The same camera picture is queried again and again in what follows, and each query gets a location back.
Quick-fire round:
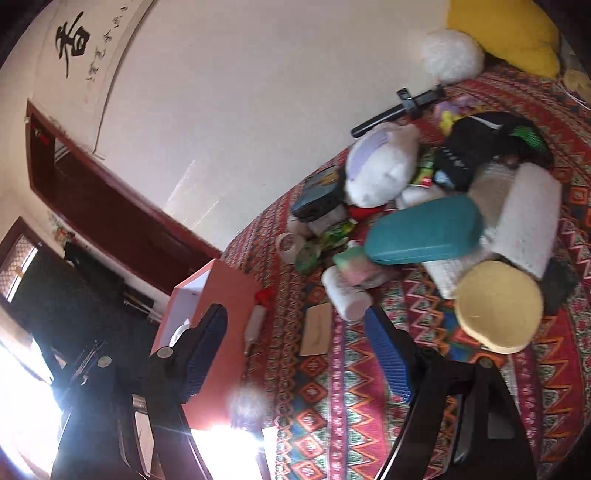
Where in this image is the round yellow cushion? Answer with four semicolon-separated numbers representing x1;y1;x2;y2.
455;260;544;355

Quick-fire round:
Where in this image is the teal glasses case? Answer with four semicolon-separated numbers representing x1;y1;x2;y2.
363;195;484;266

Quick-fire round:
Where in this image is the white plush bear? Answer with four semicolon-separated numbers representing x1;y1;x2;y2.
345;122;420;208

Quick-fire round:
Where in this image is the black and green glove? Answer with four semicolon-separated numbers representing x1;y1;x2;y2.
433;111;553;192

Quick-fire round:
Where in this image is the white lotion bottle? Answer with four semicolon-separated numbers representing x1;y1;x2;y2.
321;266;373;321

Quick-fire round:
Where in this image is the beige flat card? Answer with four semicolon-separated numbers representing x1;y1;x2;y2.
300;302;332;356

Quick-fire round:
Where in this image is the red capped white tube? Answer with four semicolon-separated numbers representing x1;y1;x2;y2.
243;287;274;356

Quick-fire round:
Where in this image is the orange storage box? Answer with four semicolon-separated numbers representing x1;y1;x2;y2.
152;259;262;430

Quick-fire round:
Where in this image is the pink green soap pack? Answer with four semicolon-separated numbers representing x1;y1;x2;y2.
332;246;383;288

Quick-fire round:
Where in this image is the roll of clear tape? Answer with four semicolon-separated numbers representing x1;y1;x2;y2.
276;232;307;265

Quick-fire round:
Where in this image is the white knitted scarf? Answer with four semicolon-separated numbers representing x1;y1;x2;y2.
424;163;562;299

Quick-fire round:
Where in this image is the black selfie stick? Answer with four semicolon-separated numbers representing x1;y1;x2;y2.
351;84;446;139

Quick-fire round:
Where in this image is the white fluffy ball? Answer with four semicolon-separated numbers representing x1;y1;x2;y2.
421;29;485;85

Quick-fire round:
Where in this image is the calligraphy scroll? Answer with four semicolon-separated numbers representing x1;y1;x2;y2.
31;0;152;153

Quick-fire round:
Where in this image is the yellow pillow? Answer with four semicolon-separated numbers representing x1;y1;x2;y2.
447;0;560;78

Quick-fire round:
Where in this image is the dark red door frame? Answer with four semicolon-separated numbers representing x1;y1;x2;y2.
25;102;221;294

